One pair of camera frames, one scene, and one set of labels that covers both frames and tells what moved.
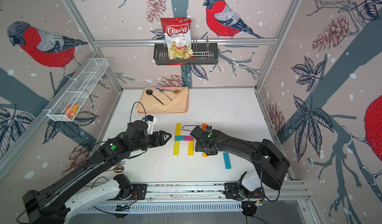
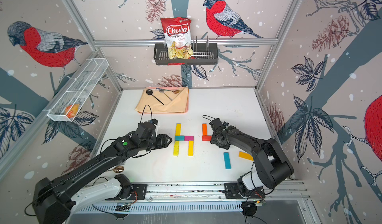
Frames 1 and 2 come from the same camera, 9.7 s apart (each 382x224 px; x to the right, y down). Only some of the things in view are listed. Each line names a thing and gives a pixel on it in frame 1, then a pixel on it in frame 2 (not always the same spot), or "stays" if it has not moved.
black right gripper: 197,147 → 213,141
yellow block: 178,129 stays
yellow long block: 176,150 stays
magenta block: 188,138 stays
